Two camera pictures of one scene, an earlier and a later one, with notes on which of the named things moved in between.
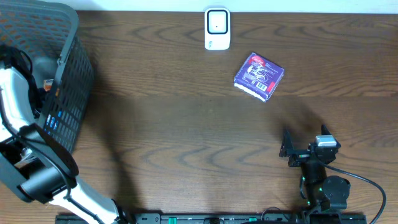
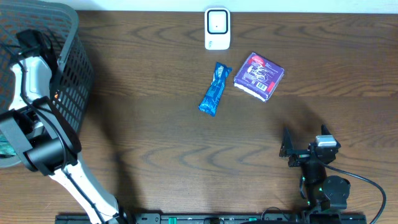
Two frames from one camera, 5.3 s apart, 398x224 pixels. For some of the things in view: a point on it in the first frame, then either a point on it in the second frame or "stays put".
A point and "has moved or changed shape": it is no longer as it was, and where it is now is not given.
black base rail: (224, 218) stays put
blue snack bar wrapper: (53, 122) has moved or changed shape
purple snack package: (259, 77) stays put
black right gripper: (287, 150) stays put
